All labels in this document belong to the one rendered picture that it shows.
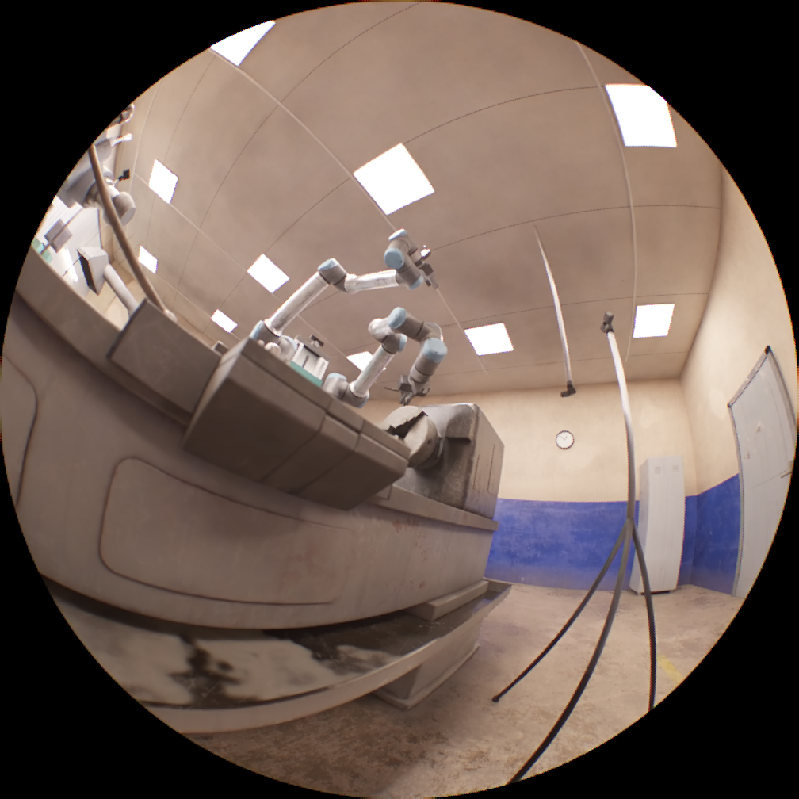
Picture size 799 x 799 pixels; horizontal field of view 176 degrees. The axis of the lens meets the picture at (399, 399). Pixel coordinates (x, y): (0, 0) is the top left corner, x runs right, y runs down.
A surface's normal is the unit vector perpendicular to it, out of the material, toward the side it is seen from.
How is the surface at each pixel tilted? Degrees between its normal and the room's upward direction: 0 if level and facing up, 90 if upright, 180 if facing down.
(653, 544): 90
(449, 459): 90
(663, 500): 90
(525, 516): 90
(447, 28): 180
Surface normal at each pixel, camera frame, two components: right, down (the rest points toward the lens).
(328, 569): 0.80, -0.06
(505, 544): -0.55, -0.48
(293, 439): 0.32, 0.64
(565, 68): -0.25, 0.88
